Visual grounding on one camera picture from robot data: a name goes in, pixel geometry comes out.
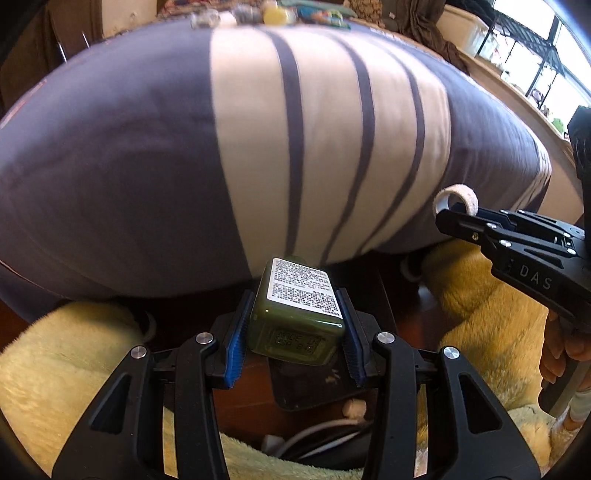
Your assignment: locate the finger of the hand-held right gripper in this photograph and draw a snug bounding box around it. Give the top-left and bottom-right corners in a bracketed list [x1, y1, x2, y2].
[435, 210, 578, 274]
[450, 205, 587, 241]

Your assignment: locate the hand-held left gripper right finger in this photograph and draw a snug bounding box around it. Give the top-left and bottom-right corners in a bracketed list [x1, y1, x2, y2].
[335, 288, 541, 480]

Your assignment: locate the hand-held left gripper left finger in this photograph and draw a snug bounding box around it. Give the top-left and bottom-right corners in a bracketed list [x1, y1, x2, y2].
[52, 290, 256, 480]

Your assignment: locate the white tape roll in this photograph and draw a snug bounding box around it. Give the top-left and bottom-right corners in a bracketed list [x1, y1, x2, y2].
[433, 184, 479, 217]

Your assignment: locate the dark green labelled bottle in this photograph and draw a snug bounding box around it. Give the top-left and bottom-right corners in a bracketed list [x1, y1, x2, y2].
[248, 256, 346, 367]

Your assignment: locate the person's right hand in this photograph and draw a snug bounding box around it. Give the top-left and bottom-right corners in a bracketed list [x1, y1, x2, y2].
[539, 316, 591, 385]

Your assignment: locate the black metal rack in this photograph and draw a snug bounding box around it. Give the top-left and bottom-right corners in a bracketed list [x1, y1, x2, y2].
[489, 0, 578, 109]

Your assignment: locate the yellow-green fluffy blanket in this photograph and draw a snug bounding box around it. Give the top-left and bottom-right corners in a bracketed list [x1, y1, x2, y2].
[0, 240, 587, 480]

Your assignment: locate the white window ledge box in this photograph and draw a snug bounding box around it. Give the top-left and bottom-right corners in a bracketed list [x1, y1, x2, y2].
[436, 4, 490, 58]

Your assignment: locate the brown curtain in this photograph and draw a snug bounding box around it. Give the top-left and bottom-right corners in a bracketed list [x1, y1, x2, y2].
[383, 0, 472, 77]

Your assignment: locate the blue white striped blanket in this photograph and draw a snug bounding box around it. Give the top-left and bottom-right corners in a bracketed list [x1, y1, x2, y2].
[0, 14, 553, 319]

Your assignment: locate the brown patterned cushion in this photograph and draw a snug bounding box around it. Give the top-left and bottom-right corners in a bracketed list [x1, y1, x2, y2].
[348, 0, 384, 18]

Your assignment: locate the teal pillow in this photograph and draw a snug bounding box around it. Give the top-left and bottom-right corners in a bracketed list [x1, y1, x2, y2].
[295, 0, 352, 23]

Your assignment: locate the yellow jar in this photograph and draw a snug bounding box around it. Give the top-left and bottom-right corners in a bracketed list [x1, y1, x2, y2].
[262, 2, 295, 25]

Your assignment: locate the metal folding chair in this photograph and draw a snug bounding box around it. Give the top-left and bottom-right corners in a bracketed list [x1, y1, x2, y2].
[58, 30, 90, 61]

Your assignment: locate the dark wooden wardrobe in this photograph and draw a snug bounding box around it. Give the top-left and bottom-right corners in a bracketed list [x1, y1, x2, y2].
[0, 0, 167, 109]

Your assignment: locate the white cable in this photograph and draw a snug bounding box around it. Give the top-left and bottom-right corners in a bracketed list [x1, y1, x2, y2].
[277, 418, 370, 460]

